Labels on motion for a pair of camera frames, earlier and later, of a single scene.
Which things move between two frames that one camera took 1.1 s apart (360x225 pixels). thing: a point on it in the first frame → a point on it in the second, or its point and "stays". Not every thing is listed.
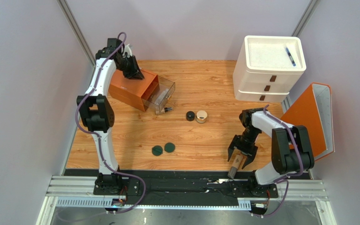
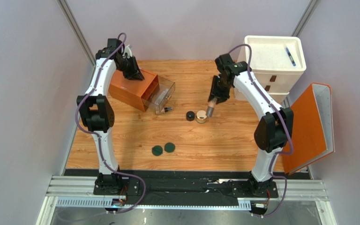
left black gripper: [136, 73] stays
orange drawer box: [133, 91] stays
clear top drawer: [158, 93] stays
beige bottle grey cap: [236, 165] → [211, 106]
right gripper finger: [250, 158] → [223, 94]
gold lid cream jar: [201, 116] stays
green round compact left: [157, 150] stays
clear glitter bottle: [161, 97] stays
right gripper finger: [230, 149] → [215, 88]
